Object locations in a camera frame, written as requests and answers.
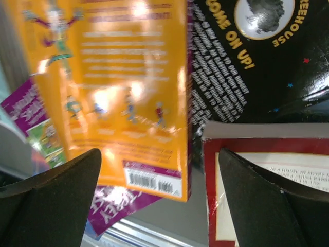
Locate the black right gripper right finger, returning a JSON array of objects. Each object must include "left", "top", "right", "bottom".
[{"left": 218, "top": 149, "right": 328, "bottom": 246}]

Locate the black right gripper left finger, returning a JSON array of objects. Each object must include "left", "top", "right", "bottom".
[{"left": 1, "top": 148, "right": 101, "bottom": 246}]

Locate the purple storey treehouse book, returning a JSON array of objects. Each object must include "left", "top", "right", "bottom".
[{"left": 1, "top": 79, "right": 160, "bottom": 234}]

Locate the orange Charlie Chocolate Factory book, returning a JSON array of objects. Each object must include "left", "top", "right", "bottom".
[{"left": 1, "top": 1, "right": 193, "bottom": 202}]

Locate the black treehouse book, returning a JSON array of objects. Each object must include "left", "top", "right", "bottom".
[{"left": 192, "top": 1, "right": 328, "bottom": 169}]

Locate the blue Jane Eyre book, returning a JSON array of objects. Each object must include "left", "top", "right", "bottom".
[{"left": 31, "top": 150, "right": 102, "bottom": 240}]

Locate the red Edward Tulane book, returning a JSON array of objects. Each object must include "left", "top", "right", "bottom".
[{"left": 203, "top": 121, "right": 328, "bottom": 246}]

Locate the light teal paperback book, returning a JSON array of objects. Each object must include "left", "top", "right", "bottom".
[{"left": 1, "top": 77, "right": 26, "bottom": 143}]

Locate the aluminium front rail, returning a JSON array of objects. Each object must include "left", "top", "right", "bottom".
[{"left": 81, "top": 220, "right": 203, "bottom": 246}]

